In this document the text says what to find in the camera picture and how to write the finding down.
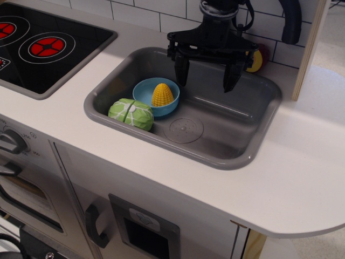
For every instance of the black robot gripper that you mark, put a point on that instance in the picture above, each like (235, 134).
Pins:
(217, 39)

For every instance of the yellow toy corn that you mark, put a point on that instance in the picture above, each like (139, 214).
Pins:
(162, 95)

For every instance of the blue plastic bowl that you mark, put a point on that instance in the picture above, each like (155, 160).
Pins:
(143, 92)

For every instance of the grey plastic sink basin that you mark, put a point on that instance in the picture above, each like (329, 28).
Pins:
(221, 130)

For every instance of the yellow red toy fruit half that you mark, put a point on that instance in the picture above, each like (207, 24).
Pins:
(260, 59)

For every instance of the green toy cabbage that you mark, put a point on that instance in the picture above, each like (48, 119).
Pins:
(133, 113)

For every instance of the black curved faucet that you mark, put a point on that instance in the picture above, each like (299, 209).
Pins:
(293, 21)

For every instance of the black toy stove top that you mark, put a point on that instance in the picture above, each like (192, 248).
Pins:
(40, 52)

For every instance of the grey dispenser panel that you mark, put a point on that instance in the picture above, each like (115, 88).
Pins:
(145, 231)

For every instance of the grey oven knob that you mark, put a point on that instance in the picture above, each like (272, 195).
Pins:
(12, 142)

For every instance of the toy oven door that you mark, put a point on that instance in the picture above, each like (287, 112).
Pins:
(26, 193)

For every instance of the wooden side post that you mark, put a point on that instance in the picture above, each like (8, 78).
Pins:
(312, 42)

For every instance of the black cabinet door handle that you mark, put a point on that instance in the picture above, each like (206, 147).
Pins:
(91, 217)

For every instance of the black oven door handle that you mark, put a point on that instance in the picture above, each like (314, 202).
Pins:
(10, 169)

